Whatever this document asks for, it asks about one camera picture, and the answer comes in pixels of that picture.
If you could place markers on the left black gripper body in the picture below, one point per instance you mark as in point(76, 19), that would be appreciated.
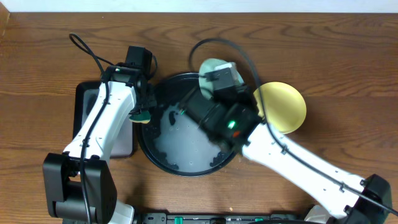
point(146, 101)

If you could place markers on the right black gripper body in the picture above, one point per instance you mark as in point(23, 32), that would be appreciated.
point(241, 94)

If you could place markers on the rectangular black tray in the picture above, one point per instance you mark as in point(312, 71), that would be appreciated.
point(85, 97)

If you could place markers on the green yellow sponge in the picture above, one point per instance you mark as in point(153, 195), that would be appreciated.
point(144, 117)

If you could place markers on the mint plate top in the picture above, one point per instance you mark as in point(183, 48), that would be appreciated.
point(212, 65)

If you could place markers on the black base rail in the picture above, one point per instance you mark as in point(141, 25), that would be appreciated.
point(163, 218)

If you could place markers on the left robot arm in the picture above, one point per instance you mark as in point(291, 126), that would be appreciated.
point(78, 183)

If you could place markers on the yellow plate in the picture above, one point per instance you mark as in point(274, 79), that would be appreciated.
point(285, 106)

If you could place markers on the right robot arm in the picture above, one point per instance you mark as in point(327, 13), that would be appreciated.
point(346, 197)

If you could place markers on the round black tray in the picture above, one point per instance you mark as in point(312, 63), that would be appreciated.
point(171, 140)

